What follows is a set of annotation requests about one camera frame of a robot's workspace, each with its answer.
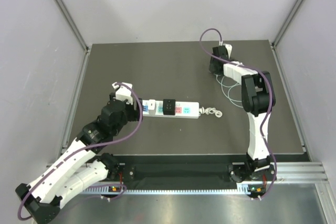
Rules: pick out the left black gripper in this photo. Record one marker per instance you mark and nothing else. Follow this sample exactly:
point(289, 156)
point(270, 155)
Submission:
point(135, 114)

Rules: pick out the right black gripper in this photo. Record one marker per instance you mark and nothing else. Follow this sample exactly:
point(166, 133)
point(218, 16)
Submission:
point(212, 68)

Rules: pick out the white cube adapter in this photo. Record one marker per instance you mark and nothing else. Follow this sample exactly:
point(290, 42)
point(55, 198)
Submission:
point(151, 105)

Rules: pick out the white power strip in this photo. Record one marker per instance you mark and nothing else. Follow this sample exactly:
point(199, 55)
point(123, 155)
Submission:
point(188, 110)

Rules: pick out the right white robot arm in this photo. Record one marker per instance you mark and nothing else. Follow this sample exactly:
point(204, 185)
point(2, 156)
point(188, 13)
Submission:
point(257, 99)

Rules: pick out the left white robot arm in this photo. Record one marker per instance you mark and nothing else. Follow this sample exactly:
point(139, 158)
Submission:
point(79, 167)

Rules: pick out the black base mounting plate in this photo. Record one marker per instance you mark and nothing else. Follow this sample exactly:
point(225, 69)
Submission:
point(209, 171)

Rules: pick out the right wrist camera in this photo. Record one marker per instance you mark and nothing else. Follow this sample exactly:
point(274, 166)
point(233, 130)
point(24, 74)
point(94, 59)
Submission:
point(224, 47)

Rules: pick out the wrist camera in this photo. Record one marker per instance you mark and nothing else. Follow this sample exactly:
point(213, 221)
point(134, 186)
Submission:
point(224, 47)
point(123, 92)

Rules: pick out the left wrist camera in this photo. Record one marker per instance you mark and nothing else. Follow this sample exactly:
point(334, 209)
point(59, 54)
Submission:
point(123, 92)

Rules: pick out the grey slotted cable duct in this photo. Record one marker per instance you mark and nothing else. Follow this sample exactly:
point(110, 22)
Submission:
point(238, 189)

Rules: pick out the right aluminium frame post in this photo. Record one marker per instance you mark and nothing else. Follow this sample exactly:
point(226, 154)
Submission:
point(287, 22)

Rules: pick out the aluminium frame post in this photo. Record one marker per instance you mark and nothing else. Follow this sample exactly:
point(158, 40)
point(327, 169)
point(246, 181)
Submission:
point(287, 22)
point(71, 23)

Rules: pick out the left aluminium frame post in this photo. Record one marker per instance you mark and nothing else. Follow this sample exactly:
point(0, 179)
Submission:
point(71, 23)

